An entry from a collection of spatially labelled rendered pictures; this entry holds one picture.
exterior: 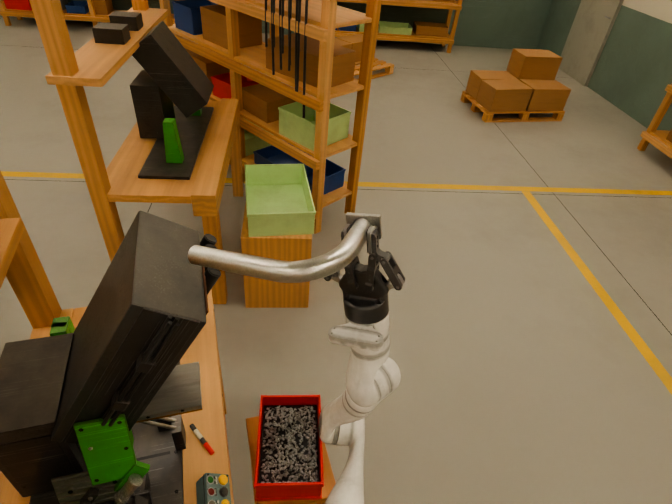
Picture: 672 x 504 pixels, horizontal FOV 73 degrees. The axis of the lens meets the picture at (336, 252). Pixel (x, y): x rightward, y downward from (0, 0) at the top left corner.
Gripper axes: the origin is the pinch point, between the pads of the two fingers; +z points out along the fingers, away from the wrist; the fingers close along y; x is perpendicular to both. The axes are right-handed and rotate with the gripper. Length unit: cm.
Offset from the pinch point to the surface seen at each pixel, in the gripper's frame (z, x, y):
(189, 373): -65, -17, -67
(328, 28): 8, -238, -100
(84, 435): -55, 15, -72
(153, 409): -65, -2, -69
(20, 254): -36, -26, -138
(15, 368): -47, 8, -102
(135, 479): -72, 14, -64
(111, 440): -59, 12, -67
